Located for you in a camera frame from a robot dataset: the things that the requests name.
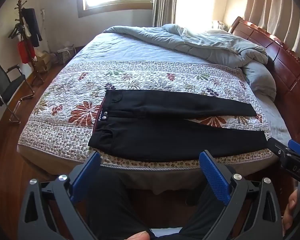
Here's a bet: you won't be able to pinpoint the grey curtain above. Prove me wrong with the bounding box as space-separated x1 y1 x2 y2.
152 0 178 27

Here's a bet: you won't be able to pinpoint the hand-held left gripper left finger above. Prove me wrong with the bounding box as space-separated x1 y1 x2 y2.
17 151 102 240

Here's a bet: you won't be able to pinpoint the black office chair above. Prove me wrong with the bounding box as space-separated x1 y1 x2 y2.
0 60 35 124

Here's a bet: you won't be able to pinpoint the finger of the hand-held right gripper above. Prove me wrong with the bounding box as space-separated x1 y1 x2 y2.
267 137 294 158
288 139 300 159

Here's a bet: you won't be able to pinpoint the cardboard box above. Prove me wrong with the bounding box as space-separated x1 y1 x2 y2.
34 51 53 73

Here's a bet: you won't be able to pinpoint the person's right hand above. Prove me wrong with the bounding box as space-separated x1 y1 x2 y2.
282 189 300 235

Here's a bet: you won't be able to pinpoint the wooden coat rack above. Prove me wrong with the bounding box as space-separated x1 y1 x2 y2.
9 0 44 85

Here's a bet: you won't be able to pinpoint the red bag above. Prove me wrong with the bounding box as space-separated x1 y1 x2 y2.
17 41 36 64

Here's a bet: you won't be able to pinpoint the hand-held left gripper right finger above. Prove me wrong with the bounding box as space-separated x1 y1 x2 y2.
199 150 284 240

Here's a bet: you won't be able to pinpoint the black pants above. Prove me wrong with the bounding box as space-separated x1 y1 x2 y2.
88 89 268 162

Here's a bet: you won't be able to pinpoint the person's left hand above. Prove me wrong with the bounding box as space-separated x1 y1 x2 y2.
129 231 151 240

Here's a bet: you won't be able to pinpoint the black jacket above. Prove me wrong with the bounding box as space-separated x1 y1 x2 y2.
22 8 43 47

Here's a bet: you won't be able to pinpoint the person's left leg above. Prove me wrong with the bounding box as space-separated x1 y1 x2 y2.
86 174 155 240

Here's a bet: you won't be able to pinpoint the grey duvet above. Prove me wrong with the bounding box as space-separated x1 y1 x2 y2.
102 24 277 102

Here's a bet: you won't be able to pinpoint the floral quilted bedspread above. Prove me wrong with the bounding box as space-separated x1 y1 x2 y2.
17 32 294 173

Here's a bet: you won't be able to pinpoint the wooden bed headboard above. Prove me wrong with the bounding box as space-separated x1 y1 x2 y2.
227 17 300 143

